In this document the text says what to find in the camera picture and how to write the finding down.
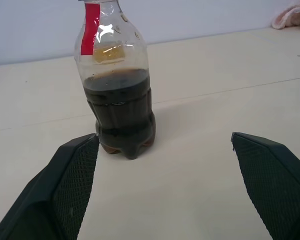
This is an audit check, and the pink towel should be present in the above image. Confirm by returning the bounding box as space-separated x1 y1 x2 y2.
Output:
271 6 300 33

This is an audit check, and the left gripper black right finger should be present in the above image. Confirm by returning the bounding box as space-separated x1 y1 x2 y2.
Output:
230 131 300 240

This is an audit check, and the clear plastic cola bottle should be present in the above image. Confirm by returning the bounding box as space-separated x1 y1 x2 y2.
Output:
74 0 157 160

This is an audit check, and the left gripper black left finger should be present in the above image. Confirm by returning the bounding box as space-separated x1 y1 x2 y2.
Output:
0 133 100 240

